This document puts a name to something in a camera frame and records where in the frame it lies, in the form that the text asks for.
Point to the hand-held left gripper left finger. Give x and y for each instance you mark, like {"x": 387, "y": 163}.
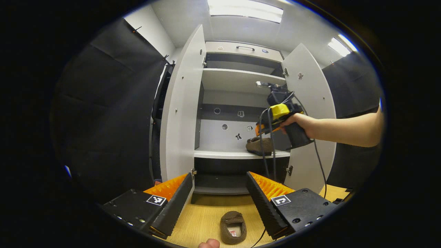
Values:
{"x": 175, "y": 206}

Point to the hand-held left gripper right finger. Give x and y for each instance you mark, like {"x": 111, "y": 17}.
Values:
{"x": 263, "y": 206}

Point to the brown fuzzy shoe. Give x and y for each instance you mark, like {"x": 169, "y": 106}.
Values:
{"x": 253, "y": 147}
{"x": 227, "y": 220}

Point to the white shoe cabinet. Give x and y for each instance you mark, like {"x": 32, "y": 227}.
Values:
{"x": 237, "y": 81}

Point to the white shoe cabinet door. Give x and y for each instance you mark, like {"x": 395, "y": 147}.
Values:
{"x": 182, "y": 120}
{"x": 303, "y": 168}

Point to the white cabinet drawer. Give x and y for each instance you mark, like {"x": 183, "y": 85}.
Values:
{"x": 227, "y": 48}

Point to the black backdrop cloth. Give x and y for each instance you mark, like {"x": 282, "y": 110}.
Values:
{"x": 103, "y": 120}
{"x": 351, "y": 86}

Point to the small ceiling light panel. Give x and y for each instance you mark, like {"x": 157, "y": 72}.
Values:
{"x": 339, "y": 47}

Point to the large ceiling light panel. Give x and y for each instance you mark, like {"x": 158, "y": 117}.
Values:
{"x": 246, "y": 10}

